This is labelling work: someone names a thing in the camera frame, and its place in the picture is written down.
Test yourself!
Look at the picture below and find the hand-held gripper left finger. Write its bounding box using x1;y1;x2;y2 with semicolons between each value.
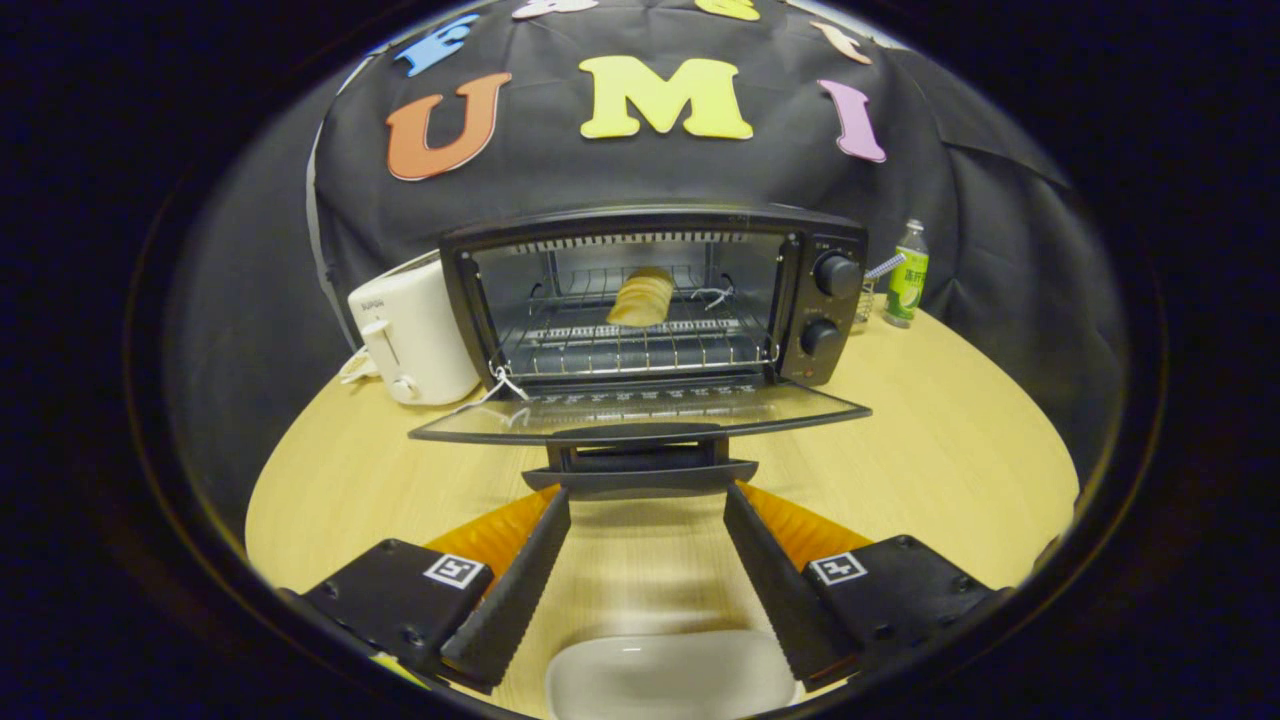
283;487;573;696

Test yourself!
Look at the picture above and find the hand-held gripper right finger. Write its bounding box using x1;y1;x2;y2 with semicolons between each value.
722;483;1013;694

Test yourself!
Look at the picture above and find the yellow ridged bread roll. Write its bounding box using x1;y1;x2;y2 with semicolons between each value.
607;267;677;329

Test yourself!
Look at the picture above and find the black toaster oven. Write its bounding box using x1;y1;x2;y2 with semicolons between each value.
408;205;873;501

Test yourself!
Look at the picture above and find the white pop-up toaster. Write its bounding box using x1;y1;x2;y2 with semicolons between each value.
347;250;483;407

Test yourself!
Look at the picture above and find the white rectangular plate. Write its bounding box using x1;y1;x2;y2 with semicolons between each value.
545;630;801;720

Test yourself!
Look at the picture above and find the green label drink bottle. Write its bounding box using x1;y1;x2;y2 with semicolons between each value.
883;220;930;329

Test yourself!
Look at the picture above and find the black backdrop cloth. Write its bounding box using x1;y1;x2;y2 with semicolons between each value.
165;0;1126;541

